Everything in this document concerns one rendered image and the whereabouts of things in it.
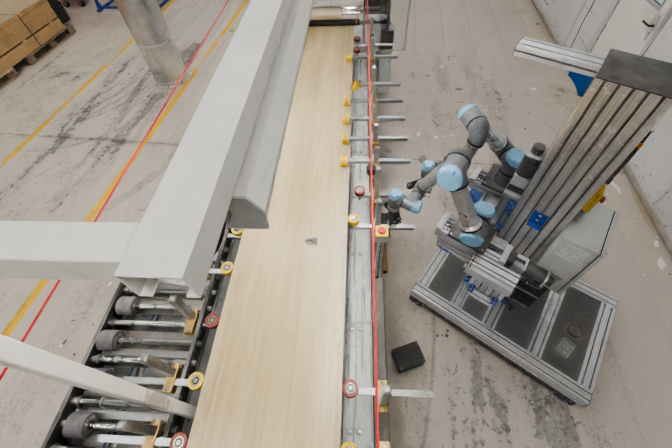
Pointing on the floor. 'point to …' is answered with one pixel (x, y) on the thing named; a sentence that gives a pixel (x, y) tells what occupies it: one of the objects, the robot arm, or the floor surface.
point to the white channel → (164, 198)
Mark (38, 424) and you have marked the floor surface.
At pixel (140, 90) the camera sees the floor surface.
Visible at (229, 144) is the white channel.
